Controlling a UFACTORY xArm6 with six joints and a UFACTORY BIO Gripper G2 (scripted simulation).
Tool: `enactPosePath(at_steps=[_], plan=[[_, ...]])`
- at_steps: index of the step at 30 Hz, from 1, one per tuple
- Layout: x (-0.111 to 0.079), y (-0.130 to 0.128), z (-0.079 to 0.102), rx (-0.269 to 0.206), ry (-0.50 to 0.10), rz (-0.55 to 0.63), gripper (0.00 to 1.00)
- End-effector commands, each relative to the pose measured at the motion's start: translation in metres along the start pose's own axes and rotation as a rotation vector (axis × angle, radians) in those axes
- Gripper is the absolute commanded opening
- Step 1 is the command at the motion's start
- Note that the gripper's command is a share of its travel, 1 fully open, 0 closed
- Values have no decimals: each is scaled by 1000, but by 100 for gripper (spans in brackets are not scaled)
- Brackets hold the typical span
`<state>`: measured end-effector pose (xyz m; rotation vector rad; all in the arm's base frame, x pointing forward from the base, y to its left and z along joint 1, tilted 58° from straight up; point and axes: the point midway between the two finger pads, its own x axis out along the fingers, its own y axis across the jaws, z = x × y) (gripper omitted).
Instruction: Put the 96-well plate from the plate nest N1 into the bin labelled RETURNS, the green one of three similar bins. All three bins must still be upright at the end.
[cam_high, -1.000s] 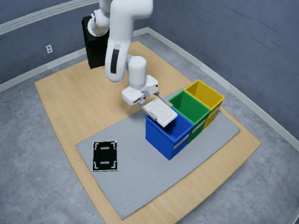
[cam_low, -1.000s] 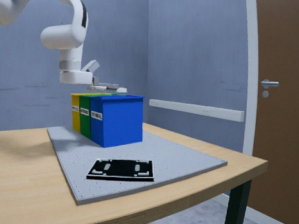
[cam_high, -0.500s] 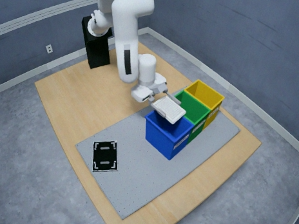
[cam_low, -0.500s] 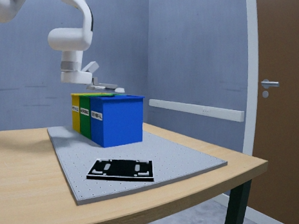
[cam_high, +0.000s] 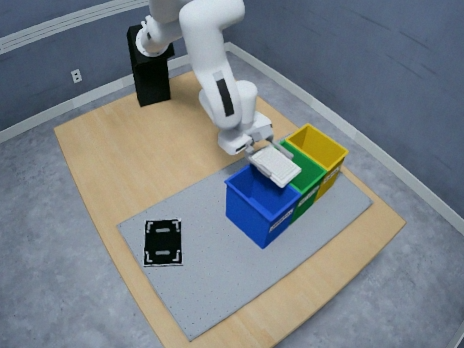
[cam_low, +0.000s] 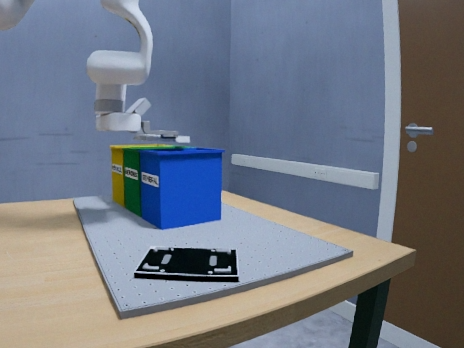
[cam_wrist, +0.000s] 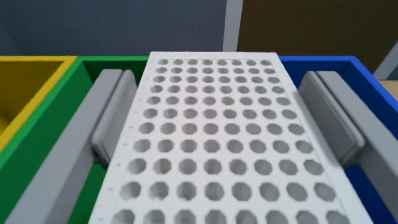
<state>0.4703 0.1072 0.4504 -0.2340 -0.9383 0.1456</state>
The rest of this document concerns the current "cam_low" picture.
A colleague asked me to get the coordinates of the green bin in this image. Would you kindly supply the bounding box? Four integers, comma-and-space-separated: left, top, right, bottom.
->
122, 146, 186, 217

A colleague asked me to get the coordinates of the yellow open-top bin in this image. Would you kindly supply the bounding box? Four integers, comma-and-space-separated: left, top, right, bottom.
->
109, 145, 169, 208

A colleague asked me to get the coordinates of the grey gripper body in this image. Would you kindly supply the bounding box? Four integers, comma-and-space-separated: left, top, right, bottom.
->
94, 111, 141, 132

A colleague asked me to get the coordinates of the blue bin with label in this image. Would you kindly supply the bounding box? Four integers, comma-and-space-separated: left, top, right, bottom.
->
138, 148, 225, 230

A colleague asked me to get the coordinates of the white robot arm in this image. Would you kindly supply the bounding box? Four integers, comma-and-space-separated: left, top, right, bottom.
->
0, 0, 153, 116

